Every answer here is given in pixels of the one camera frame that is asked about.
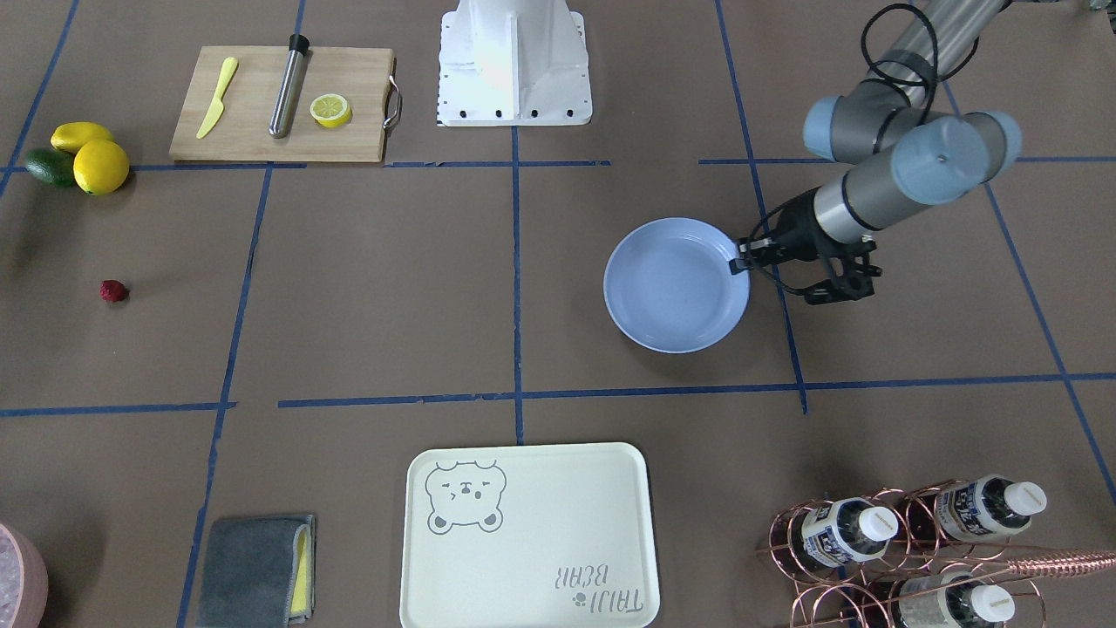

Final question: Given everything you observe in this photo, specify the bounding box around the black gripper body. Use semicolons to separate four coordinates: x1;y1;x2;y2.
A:
741;194;876;305

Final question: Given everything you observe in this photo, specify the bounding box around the blue plate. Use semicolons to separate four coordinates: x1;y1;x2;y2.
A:
602;218;751;354

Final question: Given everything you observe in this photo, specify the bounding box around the red strawberry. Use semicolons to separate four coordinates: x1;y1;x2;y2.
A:
99;281;129;305

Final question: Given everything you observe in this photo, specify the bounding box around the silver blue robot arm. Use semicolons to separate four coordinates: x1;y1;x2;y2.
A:
728;1;1022;305

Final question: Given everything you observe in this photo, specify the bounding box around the dark bottle white cap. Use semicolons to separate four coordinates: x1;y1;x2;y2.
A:
777;497;901;574

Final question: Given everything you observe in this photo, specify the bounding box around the cream bear tray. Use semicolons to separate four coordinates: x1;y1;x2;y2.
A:
400;442;661;627

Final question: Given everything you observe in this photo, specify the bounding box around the copper twisted bar spoon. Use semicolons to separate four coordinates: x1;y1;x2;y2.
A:
984;549;1115;579

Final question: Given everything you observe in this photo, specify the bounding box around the lemon half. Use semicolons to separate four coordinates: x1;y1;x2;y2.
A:
310;94;352;128

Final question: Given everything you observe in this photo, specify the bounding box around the steel cylinder black cap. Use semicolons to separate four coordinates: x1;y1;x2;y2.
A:
269;33;310;141

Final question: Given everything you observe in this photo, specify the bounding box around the wooden cutting board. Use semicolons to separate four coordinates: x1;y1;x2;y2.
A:
169;45;404;164

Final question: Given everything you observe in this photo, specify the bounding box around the yellow plastic knife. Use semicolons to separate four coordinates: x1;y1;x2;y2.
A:
195;57;239;141

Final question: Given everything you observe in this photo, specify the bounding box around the grey folded cloth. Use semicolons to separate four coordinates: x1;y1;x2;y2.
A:
195;513;317;627

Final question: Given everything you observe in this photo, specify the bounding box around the yellow lemon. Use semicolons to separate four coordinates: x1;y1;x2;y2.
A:
51;120;115;155
73;141;131;195

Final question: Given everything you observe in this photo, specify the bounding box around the green avocado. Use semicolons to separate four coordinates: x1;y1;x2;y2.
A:
25;148;77;189

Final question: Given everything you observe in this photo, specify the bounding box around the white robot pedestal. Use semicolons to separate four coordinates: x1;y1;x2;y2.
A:
436;1;594;127

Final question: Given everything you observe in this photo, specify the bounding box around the copper wire bottle rack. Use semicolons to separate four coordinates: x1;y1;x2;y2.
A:
759;481;1041;627

